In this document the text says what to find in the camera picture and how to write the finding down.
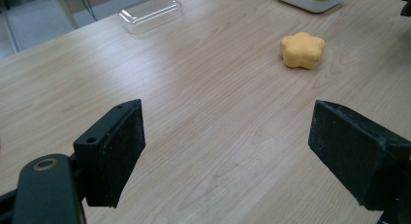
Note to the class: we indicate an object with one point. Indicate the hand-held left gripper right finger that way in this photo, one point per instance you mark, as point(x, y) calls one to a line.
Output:
point(355, 153)

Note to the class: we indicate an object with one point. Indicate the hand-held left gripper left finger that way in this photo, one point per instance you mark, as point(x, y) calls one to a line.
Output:
point(113, 153)

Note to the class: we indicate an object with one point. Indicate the yellow flower-shaped sponge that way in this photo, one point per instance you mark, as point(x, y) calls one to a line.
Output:
point(302, 50)

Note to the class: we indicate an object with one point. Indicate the clear plastic lid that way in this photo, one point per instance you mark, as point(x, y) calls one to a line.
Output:
point(150, 13)

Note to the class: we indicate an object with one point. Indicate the dark object at table edge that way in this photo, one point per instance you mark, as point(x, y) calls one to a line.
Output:
point(406, 9)

